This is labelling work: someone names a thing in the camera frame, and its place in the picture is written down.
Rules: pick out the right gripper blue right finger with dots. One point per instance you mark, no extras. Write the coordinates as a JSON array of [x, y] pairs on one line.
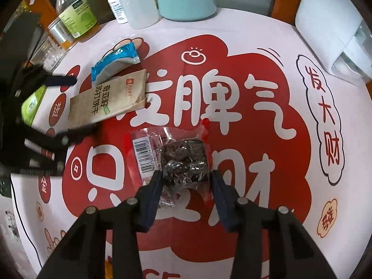
[[225, 198]]

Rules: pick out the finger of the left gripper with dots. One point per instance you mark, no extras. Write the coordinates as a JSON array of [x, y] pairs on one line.
[[60, 141], [33, 77]]

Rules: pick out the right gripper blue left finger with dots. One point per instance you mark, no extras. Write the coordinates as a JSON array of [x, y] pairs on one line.
[[148, 198]]

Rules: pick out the red dark dried fruit pack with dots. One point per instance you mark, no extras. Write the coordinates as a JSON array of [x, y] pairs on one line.
[[182, 156]]

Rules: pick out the kraft paper cracker pack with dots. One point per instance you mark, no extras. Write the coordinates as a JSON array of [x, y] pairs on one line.
[[120, 95]]

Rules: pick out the green tissue pack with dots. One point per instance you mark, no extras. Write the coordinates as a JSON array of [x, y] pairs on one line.
[[30, 106]]

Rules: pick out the clear drinking glass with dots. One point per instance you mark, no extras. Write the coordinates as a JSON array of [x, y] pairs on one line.
[[48, 54]]

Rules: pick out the small metal can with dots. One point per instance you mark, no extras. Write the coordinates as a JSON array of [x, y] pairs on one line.
[[61, 34]]

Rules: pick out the green label plastic bottle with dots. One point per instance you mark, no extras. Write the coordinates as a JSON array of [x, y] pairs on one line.
[[78, 18]]

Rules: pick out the small blue white packet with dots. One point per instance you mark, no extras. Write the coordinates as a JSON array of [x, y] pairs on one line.
[[113, 63]]

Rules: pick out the small white pill bottle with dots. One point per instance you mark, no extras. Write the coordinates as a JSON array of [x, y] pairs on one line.
[[118, 11]]

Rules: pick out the white squeeze wash bottle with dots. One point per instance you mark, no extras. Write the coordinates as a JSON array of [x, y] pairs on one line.
[[140, 13]]

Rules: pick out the white clear storage box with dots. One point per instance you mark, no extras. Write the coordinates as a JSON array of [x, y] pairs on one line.
[[338, 36]]

